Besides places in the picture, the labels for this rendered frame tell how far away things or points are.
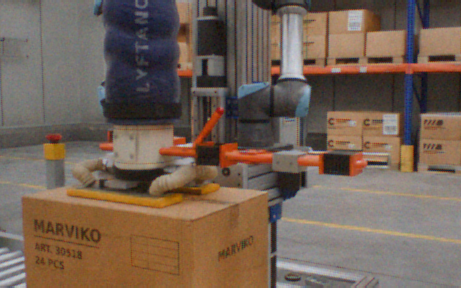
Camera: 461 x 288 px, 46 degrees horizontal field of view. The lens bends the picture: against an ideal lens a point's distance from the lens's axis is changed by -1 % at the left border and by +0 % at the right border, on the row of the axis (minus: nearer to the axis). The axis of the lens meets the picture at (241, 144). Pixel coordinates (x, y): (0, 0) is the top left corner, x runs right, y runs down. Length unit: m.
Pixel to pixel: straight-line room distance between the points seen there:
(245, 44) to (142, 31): 0.79
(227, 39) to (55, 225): 1.06
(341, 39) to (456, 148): 2.42
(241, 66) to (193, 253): 1.07
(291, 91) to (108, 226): 0.86
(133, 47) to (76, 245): 0.56
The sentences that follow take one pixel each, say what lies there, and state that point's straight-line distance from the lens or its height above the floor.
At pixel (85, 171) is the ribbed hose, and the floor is 1.01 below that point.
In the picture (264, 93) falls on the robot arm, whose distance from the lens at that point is 1.99.
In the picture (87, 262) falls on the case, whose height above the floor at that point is 0.78.
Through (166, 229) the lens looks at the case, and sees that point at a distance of 1.36.
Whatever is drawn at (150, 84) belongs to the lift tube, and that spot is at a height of 1.26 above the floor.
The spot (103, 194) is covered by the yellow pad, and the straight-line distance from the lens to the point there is 1.55.
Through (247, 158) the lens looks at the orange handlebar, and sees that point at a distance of 1.40.
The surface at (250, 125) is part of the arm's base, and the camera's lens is 1.99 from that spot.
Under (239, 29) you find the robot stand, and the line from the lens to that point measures 2.23.
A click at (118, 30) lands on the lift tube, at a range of 1.54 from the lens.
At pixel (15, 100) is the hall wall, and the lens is 12.93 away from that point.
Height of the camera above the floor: 1.25
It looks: 6 degrees down
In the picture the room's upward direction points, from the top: straight up
